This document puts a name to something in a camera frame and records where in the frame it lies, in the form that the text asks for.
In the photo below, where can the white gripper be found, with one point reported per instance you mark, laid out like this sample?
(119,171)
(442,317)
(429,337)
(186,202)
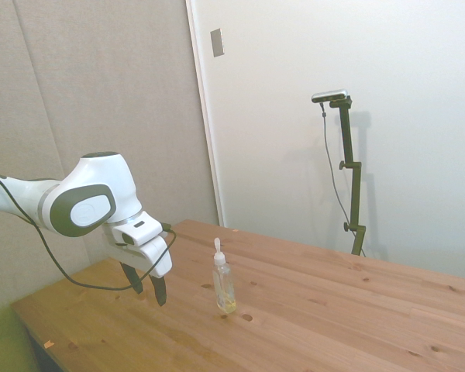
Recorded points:
(155,257)

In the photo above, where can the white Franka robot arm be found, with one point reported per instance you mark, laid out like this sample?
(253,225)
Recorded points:
(81,186)

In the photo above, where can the grey wall switch plate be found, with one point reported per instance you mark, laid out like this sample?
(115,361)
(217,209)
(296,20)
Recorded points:
(217,42)

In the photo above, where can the clear pump sanitizer bottle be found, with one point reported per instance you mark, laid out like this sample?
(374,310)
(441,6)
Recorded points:
(224,283)

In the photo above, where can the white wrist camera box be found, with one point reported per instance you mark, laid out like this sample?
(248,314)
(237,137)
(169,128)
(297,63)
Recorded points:
(139,232)

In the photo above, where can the small orange scrap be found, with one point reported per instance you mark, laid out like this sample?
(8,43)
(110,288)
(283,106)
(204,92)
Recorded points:
(48,343)

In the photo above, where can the dark green camera stand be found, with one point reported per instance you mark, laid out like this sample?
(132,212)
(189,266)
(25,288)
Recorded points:
(352,174)

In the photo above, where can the silver exterior camera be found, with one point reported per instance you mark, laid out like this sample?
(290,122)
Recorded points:
(329,95)

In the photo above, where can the white door frame trim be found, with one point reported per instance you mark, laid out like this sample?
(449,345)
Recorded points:
(205,116)

